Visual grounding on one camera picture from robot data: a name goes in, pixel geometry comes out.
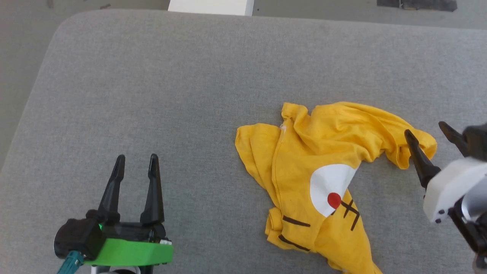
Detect grey fabric sofa cushion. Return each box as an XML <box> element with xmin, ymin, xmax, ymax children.
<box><xmin>0</xmin><ymin>9</ymin><xmax>487</xmax><ymax>274</ymax></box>

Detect white rectangular box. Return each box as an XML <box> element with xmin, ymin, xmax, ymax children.
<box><xmin>168</xmin><ymin>0</ymin><xmax>255</xmax><ymax>17</ymax></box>

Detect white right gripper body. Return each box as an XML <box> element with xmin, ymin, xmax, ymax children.
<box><xmin>423</xmin><ymin>156</ymin><xmax>487</xmax><ymax>225</ymax></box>

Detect yellow t-shirt with print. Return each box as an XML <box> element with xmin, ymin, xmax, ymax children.
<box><xmin>235</xmin><ymin>101</ymin><xmax>438</xmax><ymax>274</ymax></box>

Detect left camera cable teal plug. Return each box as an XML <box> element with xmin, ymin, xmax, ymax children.
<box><xmin>56</xmin><ymin>250</ymin><xmax>84</xmax><ymax>274</ymax></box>

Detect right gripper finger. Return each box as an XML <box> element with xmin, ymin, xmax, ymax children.
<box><xmin>438</xmin><ymin>121</ymin><xmax>471</xmax><ymax>158</ymax></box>
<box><xmin>404</xmin><ymin>129</ymin><xmax>442</xmax><ymax>190</ymax></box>

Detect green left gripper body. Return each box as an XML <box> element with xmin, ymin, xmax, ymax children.
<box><xmin>53</xmin><ymin>210</ymin><xmax>174</xmax><ymax>268</ymax></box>

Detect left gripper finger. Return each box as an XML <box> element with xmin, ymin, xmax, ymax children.
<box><xmin>139</xmin><ymin>153</ymin><xmax>166</xmax><ymax>226</ymax></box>
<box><xmin>97</xmin><ymin>154</ymin><xmax>126</xmax><ymax>225</ymax></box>

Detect black floor base plate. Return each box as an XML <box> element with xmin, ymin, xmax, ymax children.
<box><xmin>376</xmin><ymin>0</ymin><xmax>458</xmax><ymax>12</ymax></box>

